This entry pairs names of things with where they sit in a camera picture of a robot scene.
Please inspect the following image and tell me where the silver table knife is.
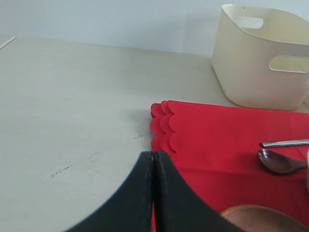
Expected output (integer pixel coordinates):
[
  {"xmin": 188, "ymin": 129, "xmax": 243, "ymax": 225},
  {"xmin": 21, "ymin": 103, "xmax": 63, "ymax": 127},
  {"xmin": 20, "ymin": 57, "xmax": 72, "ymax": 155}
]
[{"xmin": 260, "ymin": 139, "xmax": 309, "ymax": 147}]

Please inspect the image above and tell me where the thin white stick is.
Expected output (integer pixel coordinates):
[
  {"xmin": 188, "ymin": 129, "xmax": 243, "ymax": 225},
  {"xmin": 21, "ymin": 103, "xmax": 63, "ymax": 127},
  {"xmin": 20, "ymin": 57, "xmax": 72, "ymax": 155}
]
[{"xmin": 0, "ymin": 36, "xmax": 16, "ymax": 50}]

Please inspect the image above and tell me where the large cream plastic bin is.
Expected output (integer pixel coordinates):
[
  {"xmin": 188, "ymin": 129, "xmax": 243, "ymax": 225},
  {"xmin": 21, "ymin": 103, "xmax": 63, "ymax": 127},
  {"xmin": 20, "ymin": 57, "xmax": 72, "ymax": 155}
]
[{"xmin": 211, "ymin": 4, "xmax": 309, "ymax": 111}]

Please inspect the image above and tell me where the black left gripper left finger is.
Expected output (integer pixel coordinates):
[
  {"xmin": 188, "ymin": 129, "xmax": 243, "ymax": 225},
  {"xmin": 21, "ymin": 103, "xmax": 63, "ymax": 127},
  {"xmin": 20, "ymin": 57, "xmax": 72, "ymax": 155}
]
[{"xmin": 68, "ymin": 151, "xmax": 154, "ymax": 232}]

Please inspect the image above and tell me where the dark wooden spoon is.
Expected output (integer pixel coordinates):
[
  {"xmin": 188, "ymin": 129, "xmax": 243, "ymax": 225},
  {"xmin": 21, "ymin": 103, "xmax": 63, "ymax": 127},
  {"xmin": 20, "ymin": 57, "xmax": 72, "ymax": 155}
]
[{"xmin": 257, "ymin": 149, "xmax": 307, "ymax": 174}]

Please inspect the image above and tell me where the red tablecloth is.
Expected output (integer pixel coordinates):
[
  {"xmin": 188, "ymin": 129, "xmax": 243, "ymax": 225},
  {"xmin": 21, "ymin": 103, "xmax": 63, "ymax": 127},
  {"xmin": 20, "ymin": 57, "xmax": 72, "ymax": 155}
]
[{"xmin": 150, "ymin": 101, "xmax": 309, "ymax": 225}]

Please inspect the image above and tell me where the brown wooden plate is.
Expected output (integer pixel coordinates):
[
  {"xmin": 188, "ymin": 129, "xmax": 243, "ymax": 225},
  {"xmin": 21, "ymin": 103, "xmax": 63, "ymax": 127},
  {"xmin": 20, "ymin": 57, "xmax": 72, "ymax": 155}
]
[{"xmin": 221, "ymin": 205, "xmax": 309, "ymax": 232}]

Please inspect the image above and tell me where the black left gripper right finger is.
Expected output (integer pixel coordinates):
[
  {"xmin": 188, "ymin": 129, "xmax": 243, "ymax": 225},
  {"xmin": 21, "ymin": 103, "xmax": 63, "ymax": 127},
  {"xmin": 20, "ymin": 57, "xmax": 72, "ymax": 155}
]
[{"xmin": 153, "ymin": 151, "xmax": 241, "ymax": 232}]

